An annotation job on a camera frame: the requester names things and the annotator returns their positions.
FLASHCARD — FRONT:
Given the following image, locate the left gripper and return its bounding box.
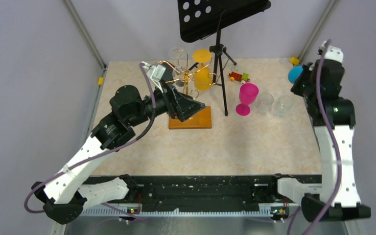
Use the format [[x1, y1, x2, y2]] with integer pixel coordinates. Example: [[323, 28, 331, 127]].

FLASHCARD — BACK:
[[128, 78, 206, 127]]

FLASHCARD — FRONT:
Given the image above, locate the blue plastic wine glass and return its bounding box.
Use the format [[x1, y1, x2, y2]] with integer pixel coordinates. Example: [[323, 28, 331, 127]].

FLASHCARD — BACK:
[[287, 65, 303, 84]]

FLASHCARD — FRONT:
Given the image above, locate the clear wine glass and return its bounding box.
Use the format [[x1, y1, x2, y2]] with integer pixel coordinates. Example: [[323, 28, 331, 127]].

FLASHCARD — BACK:
[[257, 93, 274, 116], [273, 95, 294, 118], [169, 47, 188, 87]]

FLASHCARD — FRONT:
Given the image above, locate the yellow plastic wine glass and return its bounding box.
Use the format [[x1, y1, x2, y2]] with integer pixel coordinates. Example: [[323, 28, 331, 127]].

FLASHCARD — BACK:
[[192, 49, 212, 91]]

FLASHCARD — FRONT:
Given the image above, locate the clear front wine glass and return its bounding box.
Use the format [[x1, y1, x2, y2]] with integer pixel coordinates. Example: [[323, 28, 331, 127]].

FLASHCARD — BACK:
[[257, 93, 274, 116]]

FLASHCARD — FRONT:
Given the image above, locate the pink plastic wine glass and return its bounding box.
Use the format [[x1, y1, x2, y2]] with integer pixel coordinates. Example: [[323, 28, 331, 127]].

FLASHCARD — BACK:
[[235, 83, 259, 116]]

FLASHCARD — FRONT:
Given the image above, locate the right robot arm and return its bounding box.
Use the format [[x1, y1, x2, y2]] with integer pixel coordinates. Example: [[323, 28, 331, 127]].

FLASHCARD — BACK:
[[267, 59, 371, 222]]

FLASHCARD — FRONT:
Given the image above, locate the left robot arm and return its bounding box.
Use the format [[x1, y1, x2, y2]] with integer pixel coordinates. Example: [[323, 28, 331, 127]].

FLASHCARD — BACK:
[[32, 85, 205, 225]]

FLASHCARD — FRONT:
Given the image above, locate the gold wine glass rack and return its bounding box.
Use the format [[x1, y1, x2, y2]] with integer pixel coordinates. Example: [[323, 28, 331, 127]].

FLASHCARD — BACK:
[[155, 49, 221, 130]]

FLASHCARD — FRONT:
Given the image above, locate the clear back wine glass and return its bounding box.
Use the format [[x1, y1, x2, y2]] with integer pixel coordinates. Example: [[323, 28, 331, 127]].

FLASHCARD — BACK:
[[169, 47, 188, 87]]

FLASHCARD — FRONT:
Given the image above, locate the yellow corner clip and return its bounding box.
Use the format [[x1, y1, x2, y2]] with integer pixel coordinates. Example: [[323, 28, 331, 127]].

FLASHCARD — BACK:
[[289, 57, 300, 66]]

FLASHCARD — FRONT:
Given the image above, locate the black mesh pad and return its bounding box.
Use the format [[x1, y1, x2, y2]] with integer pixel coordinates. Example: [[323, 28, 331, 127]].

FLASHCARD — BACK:
[[161, 62, 174, 81]]

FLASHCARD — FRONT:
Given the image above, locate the colourful toy train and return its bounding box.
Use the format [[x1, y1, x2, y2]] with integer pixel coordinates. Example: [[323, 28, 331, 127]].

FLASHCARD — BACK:
[[229, 71, 250, 85]]

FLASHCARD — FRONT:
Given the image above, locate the black music stand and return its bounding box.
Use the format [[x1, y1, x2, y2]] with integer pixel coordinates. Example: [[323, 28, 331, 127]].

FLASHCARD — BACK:
[[177, 0, 272, 117]]

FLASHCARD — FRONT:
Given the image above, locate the yellow left edge clip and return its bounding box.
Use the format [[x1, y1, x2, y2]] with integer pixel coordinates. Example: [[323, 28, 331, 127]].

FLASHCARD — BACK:
[[97, 77, 104, 86]]

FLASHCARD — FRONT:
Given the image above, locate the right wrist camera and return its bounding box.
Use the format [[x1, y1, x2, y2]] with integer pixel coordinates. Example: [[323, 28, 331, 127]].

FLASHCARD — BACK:
[[318, 40, 344, 63]]

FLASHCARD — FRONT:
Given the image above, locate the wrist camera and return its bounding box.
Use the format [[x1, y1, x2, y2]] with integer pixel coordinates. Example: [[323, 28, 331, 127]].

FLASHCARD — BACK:
[[147, 64, 166, 82], [318, 40, 344, 63]]

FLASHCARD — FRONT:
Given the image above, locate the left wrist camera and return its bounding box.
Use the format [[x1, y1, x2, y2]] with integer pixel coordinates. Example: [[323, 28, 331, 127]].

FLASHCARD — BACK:
[[147, 64, 166, 82]]

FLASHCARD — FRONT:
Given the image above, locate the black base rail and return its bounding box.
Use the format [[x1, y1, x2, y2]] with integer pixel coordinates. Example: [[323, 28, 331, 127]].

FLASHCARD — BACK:
[[87, 174, 322, 217]]

